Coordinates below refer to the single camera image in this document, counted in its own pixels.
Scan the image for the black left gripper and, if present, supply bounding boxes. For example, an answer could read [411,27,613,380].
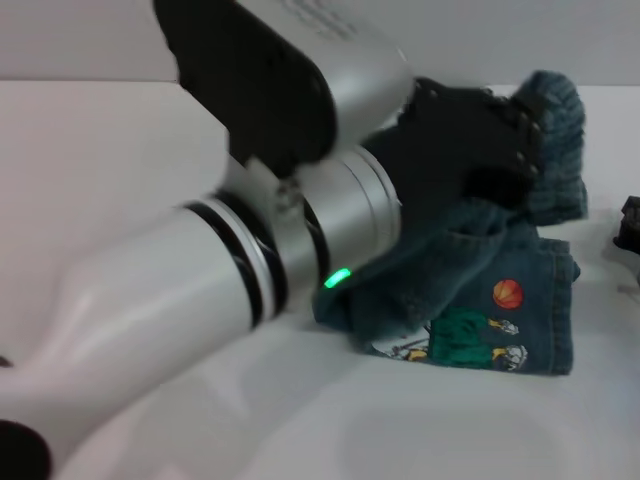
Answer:
[360,76,545,209]

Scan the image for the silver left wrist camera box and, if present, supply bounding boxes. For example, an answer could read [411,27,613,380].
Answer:
[151,0,417,175]

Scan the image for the blue denim shorts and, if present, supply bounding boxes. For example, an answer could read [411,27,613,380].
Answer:
[311,69,589,377]

